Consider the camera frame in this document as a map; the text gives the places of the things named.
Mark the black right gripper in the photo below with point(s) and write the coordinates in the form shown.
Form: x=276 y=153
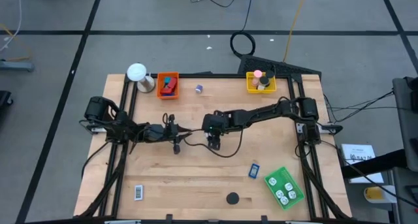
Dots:
x=215 y=122

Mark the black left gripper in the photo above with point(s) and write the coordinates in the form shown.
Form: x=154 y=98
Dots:
x=160 y=132

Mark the blue digital clock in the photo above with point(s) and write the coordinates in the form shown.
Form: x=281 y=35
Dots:
x=166 y=94
x=254 y=170

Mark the teal digital clock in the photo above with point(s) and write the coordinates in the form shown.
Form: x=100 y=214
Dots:
x=167 y=80

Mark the pink hourglass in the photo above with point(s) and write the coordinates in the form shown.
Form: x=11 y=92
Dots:
x=258 y=73

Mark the black hourglass blue sand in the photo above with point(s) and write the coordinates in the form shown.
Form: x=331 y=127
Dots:
x=270 y=74

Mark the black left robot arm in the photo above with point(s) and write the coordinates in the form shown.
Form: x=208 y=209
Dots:
x=121 y=127

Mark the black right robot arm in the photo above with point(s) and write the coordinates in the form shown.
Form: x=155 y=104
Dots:
x=261 y=114

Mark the yellow plastic basket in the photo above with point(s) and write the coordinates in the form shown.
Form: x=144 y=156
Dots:
x=249 y=90

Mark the orange plastic basket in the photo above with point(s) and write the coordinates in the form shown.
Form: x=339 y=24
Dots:
x=158 y=83

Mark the white digital clock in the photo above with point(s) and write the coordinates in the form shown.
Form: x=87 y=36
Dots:
x=138 y=192

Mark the black perforated panel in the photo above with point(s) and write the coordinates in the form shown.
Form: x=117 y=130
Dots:
x=261 y=63

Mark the white flood light bulb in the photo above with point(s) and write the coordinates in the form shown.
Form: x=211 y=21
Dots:
x=136 y=72

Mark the green plastic basket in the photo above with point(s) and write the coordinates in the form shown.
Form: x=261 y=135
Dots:
x=284 y=176

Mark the white paper label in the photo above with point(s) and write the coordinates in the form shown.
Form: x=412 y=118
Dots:
x=357 y=150

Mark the black flat bar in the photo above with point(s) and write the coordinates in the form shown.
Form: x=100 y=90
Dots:
x=375 y=163

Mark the white roll yellow label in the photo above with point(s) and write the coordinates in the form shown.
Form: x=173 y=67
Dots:
x=374 y=194

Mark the grey floor stand foot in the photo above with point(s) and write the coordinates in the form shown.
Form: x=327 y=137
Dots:
x=16 y=66

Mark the black wheeled base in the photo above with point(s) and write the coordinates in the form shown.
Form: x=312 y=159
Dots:
x=4 y=100

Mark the grey metal cabinet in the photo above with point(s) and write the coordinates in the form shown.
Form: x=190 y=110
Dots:
x=396 y=214
x=403 y=136

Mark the black aluminium table frame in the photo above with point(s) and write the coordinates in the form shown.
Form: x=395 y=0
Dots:
x=212 y=75

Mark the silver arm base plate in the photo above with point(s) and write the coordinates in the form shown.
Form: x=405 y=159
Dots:
x=96 y=130
x=299 y=128

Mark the black frame clip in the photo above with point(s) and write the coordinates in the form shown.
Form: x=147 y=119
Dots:
x=264 y=219
x=168 y=217

